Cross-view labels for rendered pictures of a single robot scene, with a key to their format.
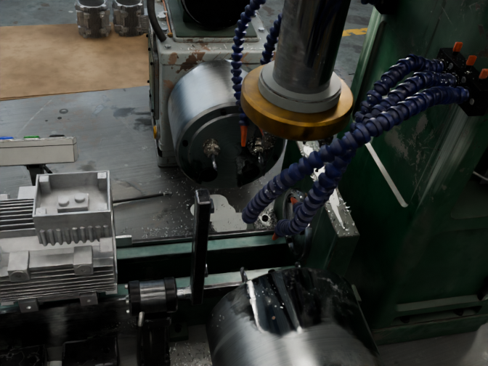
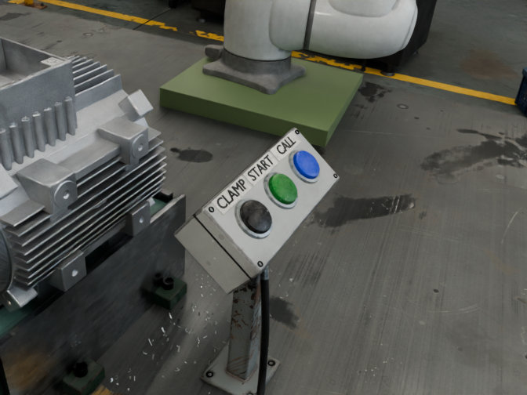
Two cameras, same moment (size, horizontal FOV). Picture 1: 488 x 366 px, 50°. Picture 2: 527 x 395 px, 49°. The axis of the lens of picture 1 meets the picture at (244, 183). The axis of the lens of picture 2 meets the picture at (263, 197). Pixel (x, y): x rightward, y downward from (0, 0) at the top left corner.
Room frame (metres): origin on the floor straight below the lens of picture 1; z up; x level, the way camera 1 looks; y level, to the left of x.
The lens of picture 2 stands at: (1.08, 0.12, 1.35)
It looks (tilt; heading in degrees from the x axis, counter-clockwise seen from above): 35 degrees down; 132
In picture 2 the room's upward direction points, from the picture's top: 6 degrees clockwise
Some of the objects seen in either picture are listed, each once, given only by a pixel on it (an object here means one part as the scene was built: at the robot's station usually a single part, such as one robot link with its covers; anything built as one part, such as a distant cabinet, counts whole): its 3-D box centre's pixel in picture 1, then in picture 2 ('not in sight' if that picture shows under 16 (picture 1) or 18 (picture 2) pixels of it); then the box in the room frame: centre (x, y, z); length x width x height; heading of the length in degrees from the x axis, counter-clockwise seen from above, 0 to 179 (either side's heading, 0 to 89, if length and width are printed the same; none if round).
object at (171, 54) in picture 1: (204, 77); not in sight; (1.26, 0.15, 0.99); 0.35 x 0.31 x 0.37; 18
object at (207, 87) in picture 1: (220, 112); not in sight; (1.03, 0.08, 1.04); 0.37 x 0.25 x 0.25; 18
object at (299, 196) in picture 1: (295, 224); not in sight; (0.72, -0.11, 1.02); 0.15 x 0.02 x 0.15; 18
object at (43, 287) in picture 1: (58, 245); (33, 175); (0.59, 0.32, 1.02); 0.20 x 0.19 x 0.19; 107
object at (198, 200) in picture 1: (197, 252); not in sight; (0.53, 0.06, 1.12); 0.04 x 0.03 x 0.26; 108
